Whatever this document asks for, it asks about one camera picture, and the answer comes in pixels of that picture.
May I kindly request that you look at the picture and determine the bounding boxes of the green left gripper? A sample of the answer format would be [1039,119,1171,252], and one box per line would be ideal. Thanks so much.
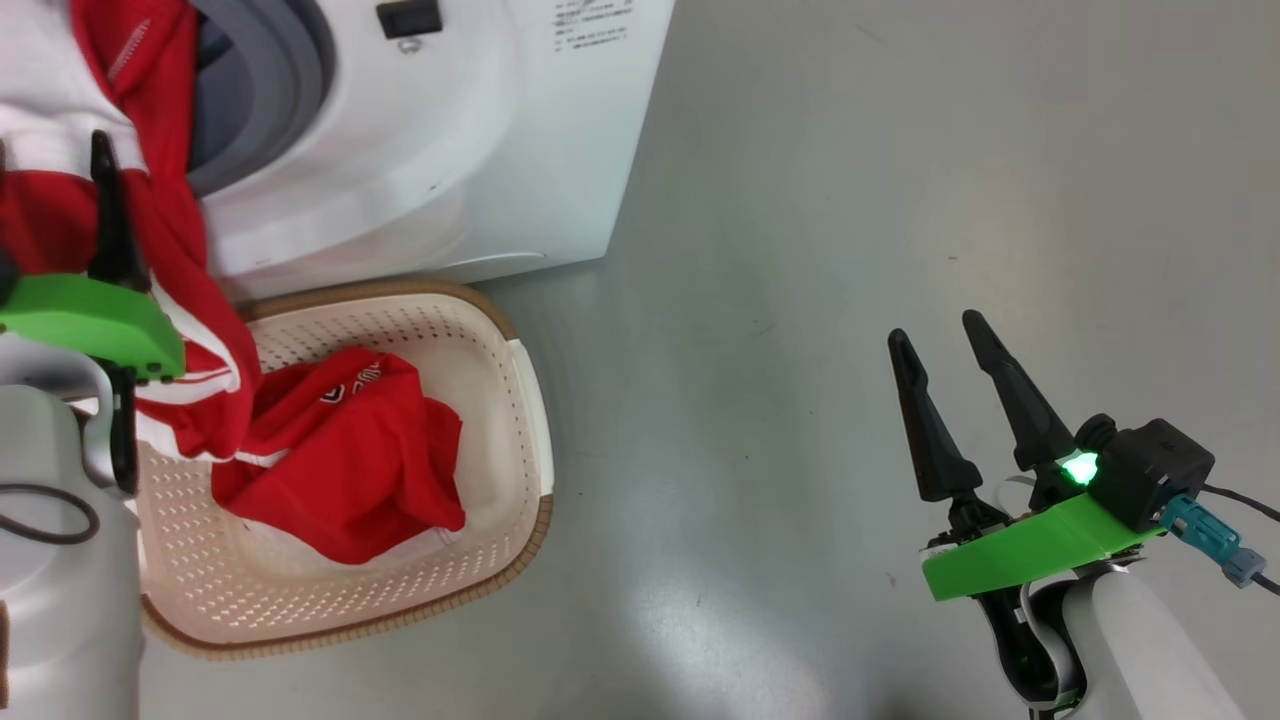
[0,130,188,384]

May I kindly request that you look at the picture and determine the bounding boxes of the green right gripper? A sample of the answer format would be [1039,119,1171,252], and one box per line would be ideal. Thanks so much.
[887,309,1167,603]

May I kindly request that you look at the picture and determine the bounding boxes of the red cloth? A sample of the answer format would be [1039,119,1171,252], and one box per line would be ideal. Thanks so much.
[0,0,467,567]

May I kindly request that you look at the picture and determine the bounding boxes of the white front-load washing machine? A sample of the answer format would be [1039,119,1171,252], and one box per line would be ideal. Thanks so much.
[0,0,677,303]

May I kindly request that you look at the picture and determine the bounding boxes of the cream perforated laundry basket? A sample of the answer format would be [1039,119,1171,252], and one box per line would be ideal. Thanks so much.
[135,278,555,661]

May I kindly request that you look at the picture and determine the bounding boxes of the cable with teal connector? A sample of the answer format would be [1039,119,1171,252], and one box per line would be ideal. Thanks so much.
[1160,494,1280,598]

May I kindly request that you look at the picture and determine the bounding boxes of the thin black cable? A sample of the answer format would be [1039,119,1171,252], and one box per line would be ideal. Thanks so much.
[1200,483,1280,523]
[0,484,101,547]

